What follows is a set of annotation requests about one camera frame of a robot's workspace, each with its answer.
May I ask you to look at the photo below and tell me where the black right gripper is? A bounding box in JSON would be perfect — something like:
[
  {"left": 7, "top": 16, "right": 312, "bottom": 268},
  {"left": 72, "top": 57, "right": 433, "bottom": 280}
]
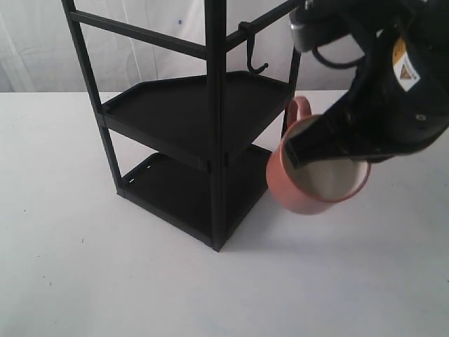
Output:
[{"left": 284, "top": 1, "right": 448, "bottom": 169}]

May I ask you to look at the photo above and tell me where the pink ceramic mug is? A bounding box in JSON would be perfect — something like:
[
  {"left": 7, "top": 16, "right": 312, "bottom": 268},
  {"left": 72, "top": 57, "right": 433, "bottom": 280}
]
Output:
[{"left": 266, "top": 96, "right": 371, "bottom": 215}]

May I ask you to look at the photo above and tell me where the black metal hook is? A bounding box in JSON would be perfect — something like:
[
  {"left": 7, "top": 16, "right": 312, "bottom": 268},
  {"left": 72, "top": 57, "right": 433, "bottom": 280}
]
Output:
[{"left": 239, "top": 21, "right": 269, "bottom": 74}]

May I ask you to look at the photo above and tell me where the black metal shelf rack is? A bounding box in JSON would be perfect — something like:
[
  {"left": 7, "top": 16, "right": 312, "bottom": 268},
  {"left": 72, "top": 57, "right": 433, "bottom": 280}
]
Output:
[{"left": 62, "top": 1, "right": 301, "bottom": 251}]

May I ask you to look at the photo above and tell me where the white backdrop cloth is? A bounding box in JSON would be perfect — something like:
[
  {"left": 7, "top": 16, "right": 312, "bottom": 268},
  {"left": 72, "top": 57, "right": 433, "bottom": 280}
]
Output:
[{"left": 0, "top": 0, "right": 355, "bottom": 94}]

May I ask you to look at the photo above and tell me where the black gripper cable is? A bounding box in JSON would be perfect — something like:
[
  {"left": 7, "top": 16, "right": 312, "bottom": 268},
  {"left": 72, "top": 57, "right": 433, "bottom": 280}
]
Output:
[{"left": 310, "top": 34, "right": 369, "bottom": 68}]

